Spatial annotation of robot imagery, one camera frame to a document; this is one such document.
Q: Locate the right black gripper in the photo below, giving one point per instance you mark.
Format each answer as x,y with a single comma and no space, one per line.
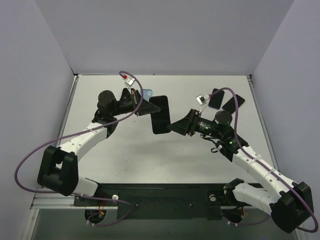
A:
191,122

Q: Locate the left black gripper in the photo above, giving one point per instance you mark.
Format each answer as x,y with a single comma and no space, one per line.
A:
136,102

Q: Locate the light blue cased phone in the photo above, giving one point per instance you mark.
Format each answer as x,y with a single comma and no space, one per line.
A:
147,94

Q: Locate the blue phone black screen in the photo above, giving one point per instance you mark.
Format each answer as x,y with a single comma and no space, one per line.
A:
216,100

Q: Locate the black phone from blue case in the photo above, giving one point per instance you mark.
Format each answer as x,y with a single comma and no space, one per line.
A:
230,105

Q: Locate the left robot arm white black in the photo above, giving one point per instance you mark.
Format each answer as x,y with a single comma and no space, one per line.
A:
59,170

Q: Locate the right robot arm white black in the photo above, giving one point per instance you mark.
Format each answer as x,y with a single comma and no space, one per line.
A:
289,204

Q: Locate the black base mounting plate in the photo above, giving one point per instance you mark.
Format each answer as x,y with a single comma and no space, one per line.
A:
168,201

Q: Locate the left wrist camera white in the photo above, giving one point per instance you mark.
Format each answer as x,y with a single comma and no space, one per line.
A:
129,81

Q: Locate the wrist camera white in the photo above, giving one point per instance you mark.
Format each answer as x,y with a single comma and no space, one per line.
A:
129,81
203,101

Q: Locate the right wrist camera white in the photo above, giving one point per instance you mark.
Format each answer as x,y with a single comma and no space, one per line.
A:
203,101

